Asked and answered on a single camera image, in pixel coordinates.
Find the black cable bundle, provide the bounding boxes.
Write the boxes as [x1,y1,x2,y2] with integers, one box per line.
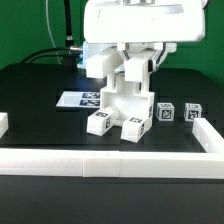
[20,0,84,65]

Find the white part at left edge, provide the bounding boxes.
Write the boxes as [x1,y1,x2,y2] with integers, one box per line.
[0,112,8,138]

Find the thin white cable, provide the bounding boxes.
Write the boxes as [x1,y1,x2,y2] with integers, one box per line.
[45,0,63,64]

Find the white U-shaped fence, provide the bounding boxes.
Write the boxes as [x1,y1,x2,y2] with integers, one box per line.
[0,118,224,179]

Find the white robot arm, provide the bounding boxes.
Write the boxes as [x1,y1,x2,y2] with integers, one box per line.
[84,0,208,82]

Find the white chair back frame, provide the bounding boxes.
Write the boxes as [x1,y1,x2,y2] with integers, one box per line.
[86,43,177,82]

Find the white marker sheet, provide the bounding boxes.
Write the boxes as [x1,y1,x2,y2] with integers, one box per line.
[56,91,100,108]

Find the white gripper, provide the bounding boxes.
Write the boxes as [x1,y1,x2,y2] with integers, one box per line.
[84,0,205,72]

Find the white chair seat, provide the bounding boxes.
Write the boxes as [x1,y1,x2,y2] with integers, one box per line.
[100,73,154,130]

